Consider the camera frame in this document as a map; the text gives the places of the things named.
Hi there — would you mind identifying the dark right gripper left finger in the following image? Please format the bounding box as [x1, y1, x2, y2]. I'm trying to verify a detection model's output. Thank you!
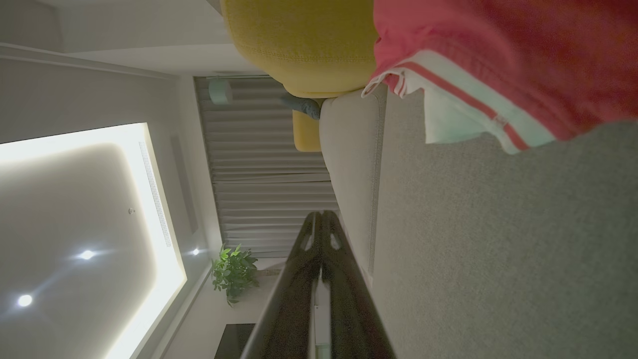
[241, 211, 322, 359]

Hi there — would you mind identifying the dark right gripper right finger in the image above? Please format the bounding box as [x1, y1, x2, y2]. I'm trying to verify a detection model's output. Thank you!
[321, 210, 397, 359]

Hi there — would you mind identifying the red basketball jersey garment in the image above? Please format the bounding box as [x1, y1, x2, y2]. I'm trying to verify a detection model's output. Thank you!
[361, 0, 638, 156]

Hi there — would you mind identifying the black television screen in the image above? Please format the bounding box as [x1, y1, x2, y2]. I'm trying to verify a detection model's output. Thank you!
[214, 324, 256, 359]

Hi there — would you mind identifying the green leafy indoor tree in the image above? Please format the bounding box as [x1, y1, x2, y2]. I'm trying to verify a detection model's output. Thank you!
[211, 244, 260, 306]

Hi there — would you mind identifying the grey pleated curtain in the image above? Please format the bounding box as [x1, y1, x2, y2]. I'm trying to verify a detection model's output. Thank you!
[194, 75, 340, 258]

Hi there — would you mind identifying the large grey sofa seat cushion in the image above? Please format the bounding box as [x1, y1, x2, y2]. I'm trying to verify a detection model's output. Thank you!
[371, 87, 638, 359]

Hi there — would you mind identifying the yellow sofa back cushion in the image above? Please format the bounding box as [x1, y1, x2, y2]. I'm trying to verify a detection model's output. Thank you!
[220, 0, 380, 99]
[292, 110, 322, 153]

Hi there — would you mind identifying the ceiling air vent slot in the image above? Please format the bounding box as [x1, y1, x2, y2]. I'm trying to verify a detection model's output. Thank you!
[139, 142, 173, 248]

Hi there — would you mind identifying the teal throw pillow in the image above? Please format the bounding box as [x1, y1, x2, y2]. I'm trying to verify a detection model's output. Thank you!
[281, 95, 322, 121]

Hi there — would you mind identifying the floor lamp with teal shade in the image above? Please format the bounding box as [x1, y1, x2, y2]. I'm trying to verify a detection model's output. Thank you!
[208, 75, 280, 106]

